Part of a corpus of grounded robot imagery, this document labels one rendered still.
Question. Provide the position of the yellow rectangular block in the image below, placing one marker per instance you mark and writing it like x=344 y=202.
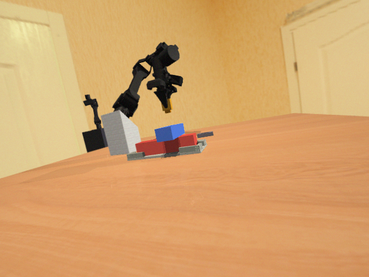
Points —
x=167 y=110

